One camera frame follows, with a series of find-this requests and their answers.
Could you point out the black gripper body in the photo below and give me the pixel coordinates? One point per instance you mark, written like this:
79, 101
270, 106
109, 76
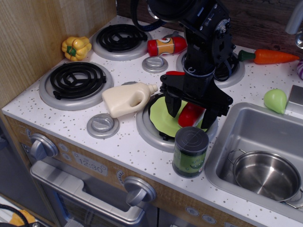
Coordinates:
201, 91

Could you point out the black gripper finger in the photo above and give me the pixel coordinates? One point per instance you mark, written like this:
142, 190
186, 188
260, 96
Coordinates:
212, 113
173, 103

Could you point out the red white toy sushi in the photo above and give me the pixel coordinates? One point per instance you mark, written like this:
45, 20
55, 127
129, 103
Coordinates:
190, 115

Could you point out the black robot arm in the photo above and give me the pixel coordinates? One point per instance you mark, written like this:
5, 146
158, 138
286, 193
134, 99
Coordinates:
209, 43

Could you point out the light green plate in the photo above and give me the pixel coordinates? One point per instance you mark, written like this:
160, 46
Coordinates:
163, 121

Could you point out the silver sink basin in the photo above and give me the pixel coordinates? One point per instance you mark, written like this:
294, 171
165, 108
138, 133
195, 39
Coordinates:
253, 128

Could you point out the red toy chili pepper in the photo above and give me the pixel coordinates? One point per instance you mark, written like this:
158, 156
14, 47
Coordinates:
175, 73

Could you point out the back right stove burner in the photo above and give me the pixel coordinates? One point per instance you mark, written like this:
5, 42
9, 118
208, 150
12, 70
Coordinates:
236, 76

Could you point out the stove burner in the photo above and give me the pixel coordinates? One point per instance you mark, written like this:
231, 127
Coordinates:
121, 42
236, 76
148, 131
75, 86

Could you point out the green labelled toy can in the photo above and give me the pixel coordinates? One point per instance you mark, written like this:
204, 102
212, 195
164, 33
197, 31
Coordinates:
190, 148

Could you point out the front right stove burner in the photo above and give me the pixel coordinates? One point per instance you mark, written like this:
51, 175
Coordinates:
148, 131

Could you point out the upper grey stovetop knob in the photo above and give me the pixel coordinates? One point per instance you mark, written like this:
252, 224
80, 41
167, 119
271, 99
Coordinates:
154, 64

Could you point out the grey stovetop knob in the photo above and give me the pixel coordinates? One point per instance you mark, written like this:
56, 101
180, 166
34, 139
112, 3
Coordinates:
102, 126
154, 64

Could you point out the cream toy detergent bottle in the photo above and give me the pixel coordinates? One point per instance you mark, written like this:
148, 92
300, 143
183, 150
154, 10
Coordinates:
125, 99

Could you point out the red toy ketchup bottle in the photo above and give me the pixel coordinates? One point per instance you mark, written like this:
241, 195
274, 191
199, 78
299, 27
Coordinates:
168, 45

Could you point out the light green toy pear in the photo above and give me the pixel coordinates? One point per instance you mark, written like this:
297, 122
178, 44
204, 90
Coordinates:
275, 100

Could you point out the orange toy carrot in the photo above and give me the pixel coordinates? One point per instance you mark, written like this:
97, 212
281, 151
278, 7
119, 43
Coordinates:
263, 56

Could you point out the lower grey stovetop knob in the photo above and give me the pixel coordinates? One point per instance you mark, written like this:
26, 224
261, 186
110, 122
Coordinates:
102, 126

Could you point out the steel pot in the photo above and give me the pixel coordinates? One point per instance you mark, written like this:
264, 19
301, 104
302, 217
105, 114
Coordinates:
267, 174

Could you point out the back left stove burner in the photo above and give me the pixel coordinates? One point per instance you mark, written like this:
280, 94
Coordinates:
121, 42

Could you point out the right grey oven knob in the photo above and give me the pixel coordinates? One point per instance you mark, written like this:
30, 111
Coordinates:
138, 191

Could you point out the grey oven knob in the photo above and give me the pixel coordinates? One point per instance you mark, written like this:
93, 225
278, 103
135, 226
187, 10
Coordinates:
42, 147
138, 191

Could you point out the oven clock display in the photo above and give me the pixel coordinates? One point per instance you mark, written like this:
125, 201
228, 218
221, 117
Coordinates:
90, 163

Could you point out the front left stove burner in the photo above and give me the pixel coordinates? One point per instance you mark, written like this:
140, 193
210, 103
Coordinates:
75, 86

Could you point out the purple toy onion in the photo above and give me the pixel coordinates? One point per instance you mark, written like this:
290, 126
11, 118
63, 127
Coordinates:
300, 69

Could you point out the yellow toy bell pepper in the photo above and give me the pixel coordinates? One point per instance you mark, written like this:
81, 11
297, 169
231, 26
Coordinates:
76, 48

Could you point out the silver faucet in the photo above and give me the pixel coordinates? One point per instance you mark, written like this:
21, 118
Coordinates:
294, 26

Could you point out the left grey oven knob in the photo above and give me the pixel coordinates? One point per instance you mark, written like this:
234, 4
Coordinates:
42, 147

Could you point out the grey oven door handle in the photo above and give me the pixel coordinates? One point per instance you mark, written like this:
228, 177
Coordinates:
80, 205

